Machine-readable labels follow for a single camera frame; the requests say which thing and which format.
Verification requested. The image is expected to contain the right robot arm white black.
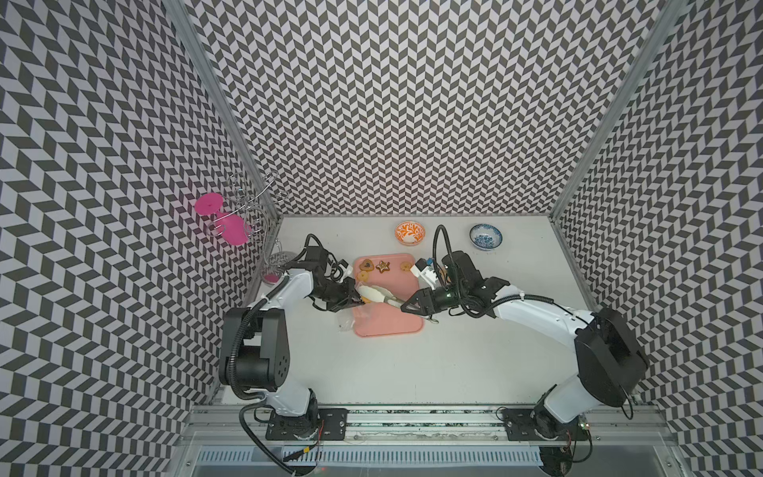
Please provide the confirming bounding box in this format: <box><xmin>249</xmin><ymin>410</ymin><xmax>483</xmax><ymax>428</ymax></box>
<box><xmin>401</xmin><ymin>226</ymin><xmax>650</xmax><ymax>440</ymax></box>

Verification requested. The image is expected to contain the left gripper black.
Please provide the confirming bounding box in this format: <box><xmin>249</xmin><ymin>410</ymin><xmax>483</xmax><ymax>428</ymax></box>
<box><xmin>310</xmin><ymin>276</ymin><xmax>367</xmax><ymax>312</ymax></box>

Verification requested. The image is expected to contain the heart chocolate cookie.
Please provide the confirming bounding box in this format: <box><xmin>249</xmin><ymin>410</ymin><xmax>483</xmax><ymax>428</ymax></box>
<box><xmin>359</xmin><ymin>258</ymin><xmax>376</xmax><ymax>272</ymax></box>

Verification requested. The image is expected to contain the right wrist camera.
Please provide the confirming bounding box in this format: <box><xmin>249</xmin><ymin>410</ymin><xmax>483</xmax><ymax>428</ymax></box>
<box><xmin>411</xmin><ymin>258</ymin><xmax>439</xmax><ymax>290</ymax></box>

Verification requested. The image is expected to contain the clear bag with pink contents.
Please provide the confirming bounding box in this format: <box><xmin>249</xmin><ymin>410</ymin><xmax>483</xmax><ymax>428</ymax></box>
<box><xmin>335</xmin><ymin>303</ymin><xmax>363</xmax><ymax>333</ymax></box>

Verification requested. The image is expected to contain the pink stemmed glass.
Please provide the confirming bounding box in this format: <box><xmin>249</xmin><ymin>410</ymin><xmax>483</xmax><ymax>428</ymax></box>
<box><xmin>194</xmin><ymin>193</ymin><xmax>250</xmax><ymax>246</ymax></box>

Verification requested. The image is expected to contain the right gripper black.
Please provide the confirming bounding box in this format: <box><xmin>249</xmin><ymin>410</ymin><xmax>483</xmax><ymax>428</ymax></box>
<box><xmin>400</xmin><ymin>281</ymin><xmax>467</xmax><ymax>315</ymax></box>

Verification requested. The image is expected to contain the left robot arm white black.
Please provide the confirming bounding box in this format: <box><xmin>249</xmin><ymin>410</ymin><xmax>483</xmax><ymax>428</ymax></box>
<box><xmin>219</xmin><ymin>234</ymin><xmax>363</xmax><ymax>440</ymax></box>

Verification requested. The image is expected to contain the pink plastic tray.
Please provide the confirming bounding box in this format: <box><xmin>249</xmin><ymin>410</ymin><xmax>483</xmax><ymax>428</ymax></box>
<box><xmin>354</xmin><ymin>254</ymin><xmax>424</xmax><ymax>338</ymax></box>

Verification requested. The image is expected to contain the star iced cookie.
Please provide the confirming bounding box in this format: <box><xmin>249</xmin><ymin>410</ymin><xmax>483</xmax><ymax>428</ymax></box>
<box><xmin>376</xmin><ymin>260</ymin><xmax>391</xmax><ymax>273</ymax></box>

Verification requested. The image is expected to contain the orange patterned bowl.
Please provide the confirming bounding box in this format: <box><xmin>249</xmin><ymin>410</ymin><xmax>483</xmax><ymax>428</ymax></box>
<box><xmin>395</xmin><ymin>221</ymin><xmax>425</xmax><ymax>246</ymax></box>

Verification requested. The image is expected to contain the blue patterned bowl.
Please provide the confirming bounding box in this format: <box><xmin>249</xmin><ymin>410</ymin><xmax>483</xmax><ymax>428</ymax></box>
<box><xmin>469</xmin><ymin>224</ymin><xmax>504</xmax><ymax>250</ymax></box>

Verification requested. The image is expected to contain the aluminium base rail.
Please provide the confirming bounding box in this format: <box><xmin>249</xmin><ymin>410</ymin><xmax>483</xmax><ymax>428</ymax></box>
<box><xmin>172</xmin><ymin>403</ymin><xmax>687</xmax><ymax>477</ymax></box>

